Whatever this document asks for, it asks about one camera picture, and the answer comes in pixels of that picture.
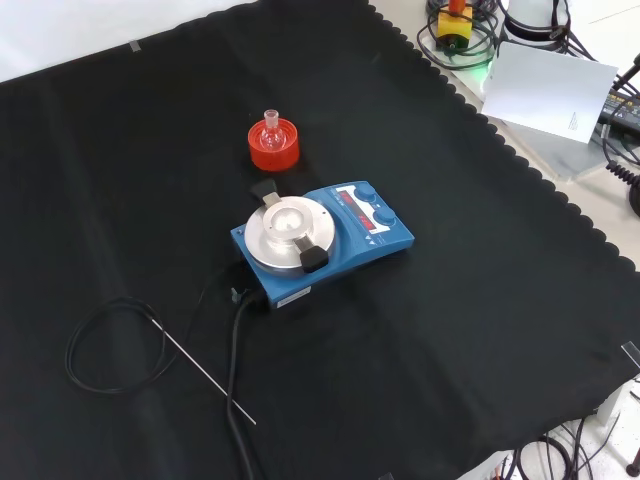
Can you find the clear glass round-bottom flask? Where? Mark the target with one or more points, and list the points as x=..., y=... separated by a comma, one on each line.
x=270, y=134

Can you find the black bench cloth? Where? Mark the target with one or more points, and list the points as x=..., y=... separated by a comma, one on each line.
x=425, y=350

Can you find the yellow stop button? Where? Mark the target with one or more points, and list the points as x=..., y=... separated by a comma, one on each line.
x=455, y=26

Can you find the blue base heater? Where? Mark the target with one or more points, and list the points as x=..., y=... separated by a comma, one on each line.
x=362, y=250

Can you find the pale board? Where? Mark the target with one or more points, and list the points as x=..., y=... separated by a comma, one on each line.
x=545, y=90

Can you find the black power adapter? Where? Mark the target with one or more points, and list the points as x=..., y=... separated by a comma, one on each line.
x=625, y=112

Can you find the thin metal probe black lead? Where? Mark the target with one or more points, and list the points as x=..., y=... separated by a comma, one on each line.
x=210, y=382

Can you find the clear tape piece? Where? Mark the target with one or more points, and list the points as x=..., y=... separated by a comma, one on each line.
x=631, y=348

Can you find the grey base plate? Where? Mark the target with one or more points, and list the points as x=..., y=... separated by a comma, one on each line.
x=560, y=152

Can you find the grey tape piece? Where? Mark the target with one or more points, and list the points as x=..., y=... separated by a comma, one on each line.
x=134, y=46

